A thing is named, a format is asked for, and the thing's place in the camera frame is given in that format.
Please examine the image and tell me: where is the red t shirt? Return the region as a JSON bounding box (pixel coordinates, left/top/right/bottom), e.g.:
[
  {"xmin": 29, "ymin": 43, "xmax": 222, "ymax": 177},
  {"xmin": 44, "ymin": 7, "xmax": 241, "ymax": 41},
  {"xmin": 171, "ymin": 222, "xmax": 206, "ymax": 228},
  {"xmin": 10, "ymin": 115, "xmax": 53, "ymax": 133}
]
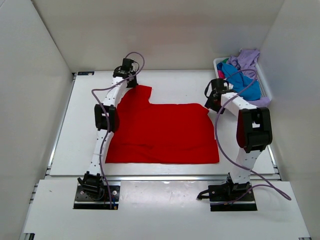
[{"xmin": 105, "ymin": 85, "xmax": 220, "ymax": 165}]

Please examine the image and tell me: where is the pink garment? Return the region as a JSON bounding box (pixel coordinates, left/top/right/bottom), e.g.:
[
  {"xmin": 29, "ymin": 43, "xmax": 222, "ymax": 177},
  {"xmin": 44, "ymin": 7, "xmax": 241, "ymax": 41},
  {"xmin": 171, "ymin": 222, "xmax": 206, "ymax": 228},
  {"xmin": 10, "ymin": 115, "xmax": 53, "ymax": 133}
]
[{"xmin": 217, "ymin": 70, "xmax": 226, "ymax": 80}]

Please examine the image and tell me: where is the lavender t shirt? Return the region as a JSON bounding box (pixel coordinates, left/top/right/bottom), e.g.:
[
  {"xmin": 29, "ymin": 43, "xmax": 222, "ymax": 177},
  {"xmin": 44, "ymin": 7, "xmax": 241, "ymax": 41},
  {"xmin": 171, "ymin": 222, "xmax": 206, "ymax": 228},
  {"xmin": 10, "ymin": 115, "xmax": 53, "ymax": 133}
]
[{"xmin": 226, "ymin": 49, "xmax": 271, "ymax": 107}]

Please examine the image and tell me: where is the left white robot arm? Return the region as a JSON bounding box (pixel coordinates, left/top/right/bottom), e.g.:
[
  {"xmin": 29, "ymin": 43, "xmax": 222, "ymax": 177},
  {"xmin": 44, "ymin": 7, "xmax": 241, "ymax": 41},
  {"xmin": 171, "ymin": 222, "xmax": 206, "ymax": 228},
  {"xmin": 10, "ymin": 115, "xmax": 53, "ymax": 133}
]
[{"xmin": 87, "ymin": 57, "xmax": 139, "ymax": 176}]

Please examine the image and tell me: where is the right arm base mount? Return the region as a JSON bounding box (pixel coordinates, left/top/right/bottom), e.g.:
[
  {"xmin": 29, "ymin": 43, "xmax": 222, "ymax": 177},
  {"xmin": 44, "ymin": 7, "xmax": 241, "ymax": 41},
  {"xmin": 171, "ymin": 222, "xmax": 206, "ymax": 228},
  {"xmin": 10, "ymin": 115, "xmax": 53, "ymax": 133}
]
[{"xmin": 196, "ymin": 175, "xmax": 258, "ymax": 212}]

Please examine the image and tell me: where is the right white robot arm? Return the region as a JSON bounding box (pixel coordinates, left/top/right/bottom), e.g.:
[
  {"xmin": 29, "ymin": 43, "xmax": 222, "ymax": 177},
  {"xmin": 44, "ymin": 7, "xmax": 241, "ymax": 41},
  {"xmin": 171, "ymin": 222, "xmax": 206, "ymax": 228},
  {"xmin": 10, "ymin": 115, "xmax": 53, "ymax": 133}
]
[{"xmin": 204, "ymin": 78, "xmax": 273, "ymax": 200}]

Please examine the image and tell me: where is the blue t shirt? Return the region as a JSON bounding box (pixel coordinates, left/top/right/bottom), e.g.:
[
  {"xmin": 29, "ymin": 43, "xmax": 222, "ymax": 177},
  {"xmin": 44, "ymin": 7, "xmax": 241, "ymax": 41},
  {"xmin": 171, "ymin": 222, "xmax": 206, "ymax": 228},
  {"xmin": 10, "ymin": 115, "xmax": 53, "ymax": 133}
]
[{"xmin": 217, "ymin": 62, "xmax": 261, "ymax": 101}]

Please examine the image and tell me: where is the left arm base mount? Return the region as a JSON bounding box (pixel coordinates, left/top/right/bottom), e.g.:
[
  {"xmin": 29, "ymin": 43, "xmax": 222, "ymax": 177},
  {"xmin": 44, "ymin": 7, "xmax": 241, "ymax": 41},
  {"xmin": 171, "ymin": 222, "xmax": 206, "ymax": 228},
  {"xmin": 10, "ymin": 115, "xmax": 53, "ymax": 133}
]
[{"xmin": 73, "ymin": 171, "xmax": 121, "ymax": 210}]

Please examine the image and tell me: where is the white plastic basket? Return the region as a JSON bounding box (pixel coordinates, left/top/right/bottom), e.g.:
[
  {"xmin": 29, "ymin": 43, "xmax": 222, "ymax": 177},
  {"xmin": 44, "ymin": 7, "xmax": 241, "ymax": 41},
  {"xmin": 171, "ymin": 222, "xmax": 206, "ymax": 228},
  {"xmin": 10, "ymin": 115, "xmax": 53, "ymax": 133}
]
[{"xmin": 213, "ymin": 57, "xmax": 272, "ymax": 101}]

